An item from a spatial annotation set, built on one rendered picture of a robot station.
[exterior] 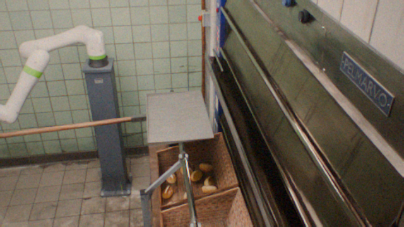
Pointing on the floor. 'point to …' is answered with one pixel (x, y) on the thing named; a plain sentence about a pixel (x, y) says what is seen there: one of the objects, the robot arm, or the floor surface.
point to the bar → (164, 180)
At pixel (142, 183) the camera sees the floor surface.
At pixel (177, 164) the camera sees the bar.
